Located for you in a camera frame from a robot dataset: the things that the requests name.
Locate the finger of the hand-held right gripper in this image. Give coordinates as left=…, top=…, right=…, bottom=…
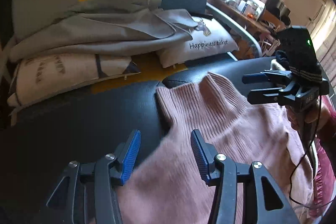
left=242, top=70, right=292, bottom=85
left=247, top=86, right=289, bottom=105

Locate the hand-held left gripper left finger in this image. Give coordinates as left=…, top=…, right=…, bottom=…
left=46, top=130, right=142, bottom=224

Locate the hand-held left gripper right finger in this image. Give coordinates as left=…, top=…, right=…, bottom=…
left=190, top=130, right=301, bottom=224

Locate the pink knit sweater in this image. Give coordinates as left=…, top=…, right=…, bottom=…
left=115, top=71, right=314, bottom=224

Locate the person's right hand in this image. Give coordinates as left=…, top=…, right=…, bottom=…
left=286, top=97, right=331, bottom=140

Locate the beige garment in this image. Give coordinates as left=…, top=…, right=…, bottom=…
left=270, top=59, right=282, bottom=72

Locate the long pink striped curtain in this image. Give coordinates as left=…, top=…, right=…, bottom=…
left=307, top=1, right=336, bottom=75

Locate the wooden desk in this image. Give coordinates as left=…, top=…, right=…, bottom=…
left=218, top=0, right=286, bottom=33

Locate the white lettered pillow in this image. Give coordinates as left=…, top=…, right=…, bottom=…
left=156, top=9, right=240, bottom=69

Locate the black monitor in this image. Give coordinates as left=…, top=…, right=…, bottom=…
left=266, top=0, right=290, bottom=17

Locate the white lidded jar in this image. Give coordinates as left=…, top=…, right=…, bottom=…
left=247, top=0, right=265, bottom=17

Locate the beige patterned pillow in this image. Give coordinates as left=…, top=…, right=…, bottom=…
left=7, top=53, right=141, bottom=109

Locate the grey hoodie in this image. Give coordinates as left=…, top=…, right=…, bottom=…
left=9, top=0, right=193, bottom=62

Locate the black cable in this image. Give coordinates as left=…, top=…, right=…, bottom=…
left=289, top=98, right=336, bottom=207

